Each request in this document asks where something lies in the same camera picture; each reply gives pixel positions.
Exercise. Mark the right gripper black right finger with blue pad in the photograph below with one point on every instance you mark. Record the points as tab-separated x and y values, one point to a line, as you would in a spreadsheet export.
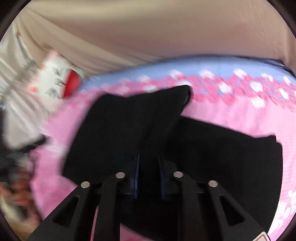
169	184

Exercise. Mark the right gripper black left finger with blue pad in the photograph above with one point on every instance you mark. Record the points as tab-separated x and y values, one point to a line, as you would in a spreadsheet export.
131	171

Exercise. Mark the black pants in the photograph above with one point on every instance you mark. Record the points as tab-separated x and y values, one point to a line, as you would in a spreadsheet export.
228	183

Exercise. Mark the person's left hand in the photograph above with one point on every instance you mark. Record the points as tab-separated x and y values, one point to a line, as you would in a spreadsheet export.
19	193

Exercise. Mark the white cartoon face pillow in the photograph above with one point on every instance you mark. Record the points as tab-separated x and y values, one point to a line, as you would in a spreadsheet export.
56	79

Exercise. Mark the pink rose bedspread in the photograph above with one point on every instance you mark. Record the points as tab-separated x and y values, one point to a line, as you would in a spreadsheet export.
255	97

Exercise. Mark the beige curtain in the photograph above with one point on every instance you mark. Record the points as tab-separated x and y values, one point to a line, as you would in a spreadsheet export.
104	36

